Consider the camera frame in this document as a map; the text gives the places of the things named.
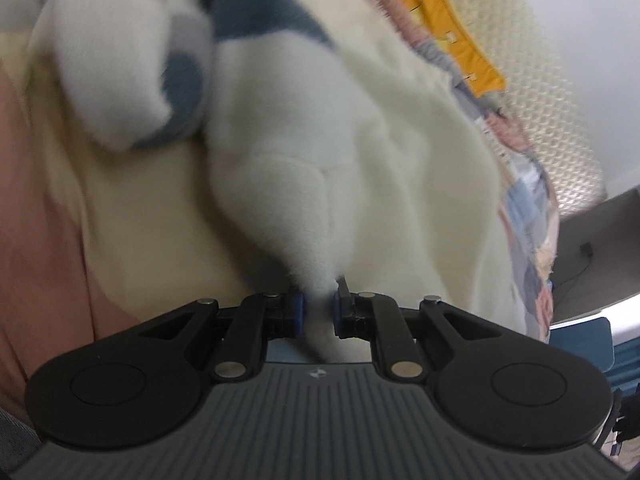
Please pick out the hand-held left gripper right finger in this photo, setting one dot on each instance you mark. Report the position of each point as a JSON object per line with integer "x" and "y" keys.
{"x": 338, "y": 311}

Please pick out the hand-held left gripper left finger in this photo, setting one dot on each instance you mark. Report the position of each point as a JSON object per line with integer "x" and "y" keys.
{"x": 298, "y": 311}

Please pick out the white fuzzy blue-striped sweater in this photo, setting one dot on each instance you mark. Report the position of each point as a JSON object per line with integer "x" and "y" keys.
{"x": 280, "y": 135}

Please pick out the blue storage box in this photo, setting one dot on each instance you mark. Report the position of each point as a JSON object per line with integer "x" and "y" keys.
{"x": 580, "y": 346}

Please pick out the patchwork bed quilt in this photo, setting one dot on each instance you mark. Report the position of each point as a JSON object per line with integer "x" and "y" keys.
{"x": 40, "y": 210}

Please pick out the grey bedside cabinet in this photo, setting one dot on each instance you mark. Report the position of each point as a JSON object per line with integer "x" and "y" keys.
{"x": 610, "y": 240}

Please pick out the yellow pillow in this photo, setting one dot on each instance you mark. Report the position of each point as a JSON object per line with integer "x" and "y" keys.
{"x": 450, "y": 15}

